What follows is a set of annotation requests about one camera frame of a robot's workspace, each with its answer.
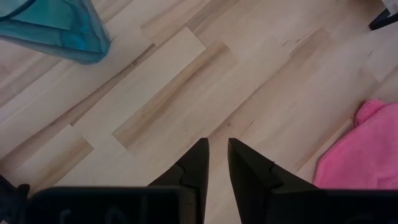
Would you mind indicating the tall teal faceted plastic cup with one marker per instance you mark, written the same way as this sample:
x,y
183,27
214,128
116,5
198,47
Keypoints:
x,y
62,31

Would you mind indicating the black frame shelf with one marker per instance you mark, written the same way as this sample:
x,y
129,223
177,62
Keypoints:
x,y
380,20

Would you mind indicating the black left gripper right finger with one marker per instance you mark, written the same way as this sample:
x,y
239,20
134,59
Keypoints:
x,y
248,174

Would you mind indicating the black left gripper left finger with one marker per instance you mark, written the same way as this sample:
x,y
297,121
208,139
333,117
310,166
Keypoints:
x,y
192,168

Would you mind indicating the pink microfibre cloth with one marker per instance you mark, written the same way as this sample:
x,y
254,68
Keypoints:
x,y
363,152

